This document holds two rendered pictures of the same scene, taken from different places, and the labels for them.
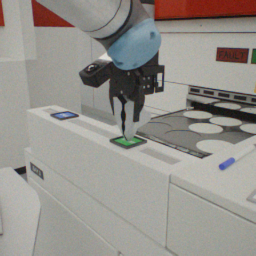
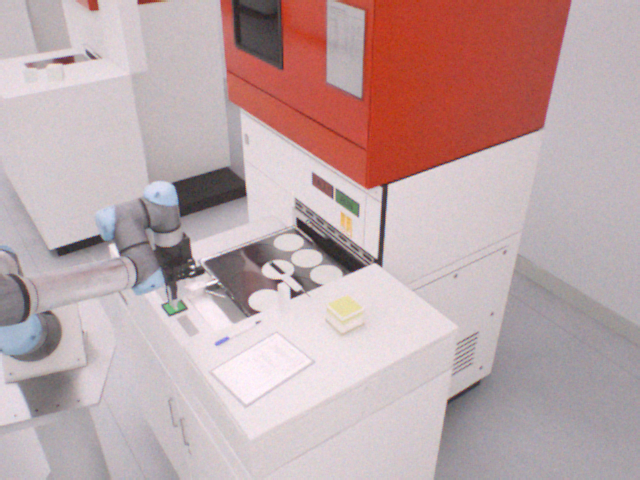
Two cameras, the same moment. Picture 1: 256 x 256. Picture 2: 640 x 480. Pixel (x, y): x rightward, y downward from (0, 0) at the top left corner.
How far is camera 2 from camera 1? 1.20 m
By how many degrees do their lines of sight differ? 17
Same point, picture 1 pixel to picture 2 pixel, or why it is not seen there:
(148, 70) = (179, 267)
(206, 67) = (305, 187)
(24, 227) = (101, 362)
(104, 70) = not seen: hidden behind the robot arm
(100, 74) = not seen: hidden behind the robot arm
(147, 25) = (149, 281)
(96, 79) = not seen: hidden behind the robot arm
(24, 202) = (104, 339)
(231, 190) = (206, 364)
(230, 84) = (323, 212)
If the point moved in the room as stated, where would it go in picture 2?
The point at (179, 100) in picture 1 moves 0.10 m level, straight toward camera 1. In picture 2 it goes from (288, 209) to (279, 223)
